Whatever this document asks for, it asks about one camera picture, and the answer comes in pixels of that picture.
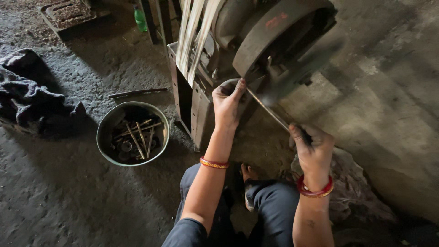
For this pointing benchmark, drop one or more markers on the dirty grey sack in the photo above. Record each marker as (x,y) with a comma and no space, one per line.
(356,192)

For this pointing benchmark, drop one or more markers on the bundle of metal rods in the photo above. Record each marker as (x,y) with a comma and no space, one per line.
(139,135)

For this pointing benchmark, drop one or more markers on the red thick bangle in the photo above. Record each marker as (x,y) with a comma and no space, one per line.
(315,190)

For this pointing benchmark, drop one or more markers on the person's foot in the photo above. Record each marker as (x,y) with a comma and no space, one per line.
(247,173)

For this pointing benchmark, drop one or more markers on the rusty metal tray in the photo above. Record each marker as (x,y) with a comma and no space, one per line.
(67,14)

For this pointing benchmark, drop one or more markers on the grey belt-driven press machine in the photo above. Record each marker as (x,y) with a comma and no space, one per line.
(250,58)

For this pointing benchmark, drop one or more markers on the dark iron bar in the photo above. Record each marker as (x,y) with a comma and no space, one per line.
(137,92)

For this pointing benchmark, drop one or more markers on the pale flat drive belt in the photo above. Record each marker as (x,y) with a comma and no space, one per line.
(193,37)

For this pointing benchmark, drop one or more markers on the thin metal rod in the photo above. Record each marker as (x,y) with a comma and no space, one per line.
(269,110)

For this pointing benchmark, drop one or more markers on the person's right hand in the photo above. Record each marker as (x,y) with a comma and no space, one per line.
(313,151)

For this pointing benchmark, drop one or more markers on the green plastic bottle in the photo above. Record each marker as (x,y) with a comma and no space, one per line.
(140,19)

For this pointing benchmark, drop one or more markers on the dark crumpled cloth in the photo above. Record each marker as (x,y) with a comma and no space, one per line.
(29,94)

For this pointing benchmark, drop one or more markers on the person's left hand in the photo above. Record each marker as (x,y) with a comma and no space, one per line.
(226,106)

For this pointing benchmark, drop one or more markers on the round metal bucket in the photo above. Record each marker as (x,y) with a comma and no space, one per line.
(133,133)

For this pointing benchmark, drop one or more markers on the person's dark trousers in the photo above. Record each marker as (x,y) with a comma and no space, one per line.
(240,212)

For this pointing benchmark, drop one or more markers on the red gold thin bangle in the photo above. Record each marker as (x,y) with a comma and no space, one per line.
(214,164)

